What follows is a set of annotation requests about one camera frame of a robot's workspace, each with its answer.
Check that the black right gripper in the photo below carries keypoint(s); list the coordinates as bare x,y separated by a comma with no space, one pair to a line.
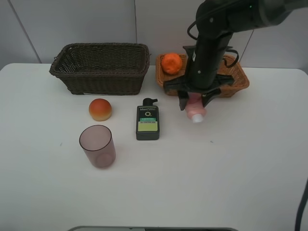
201,76

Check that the pink lotion bottle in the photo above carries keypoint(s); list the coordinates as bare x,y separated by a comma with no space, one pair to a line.
194,108

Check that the orange tangerine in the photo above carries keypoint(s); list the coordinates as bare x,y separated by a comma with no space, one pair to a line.
171,63

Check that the black men's lotion bottle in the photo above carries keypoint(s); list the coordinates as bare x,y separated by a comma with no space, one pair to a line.
147,121

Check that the translucent purple plastic cup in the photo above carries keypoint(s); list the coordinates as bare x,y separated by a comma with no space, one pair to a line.
97,143

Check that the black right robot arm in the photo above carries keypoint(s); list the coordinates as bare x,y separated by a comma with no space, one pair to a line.
216,22

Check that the light brown wicker basket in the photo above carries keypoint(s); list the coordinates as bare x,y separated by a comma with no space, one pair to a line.
241,81

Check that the orange round bread bun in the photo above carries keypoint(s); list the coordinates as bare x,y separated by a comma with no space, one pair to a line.
100,110

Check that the dark brown wicker basket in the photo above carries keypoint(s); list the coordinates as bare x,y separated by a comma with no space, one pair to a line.
102,68

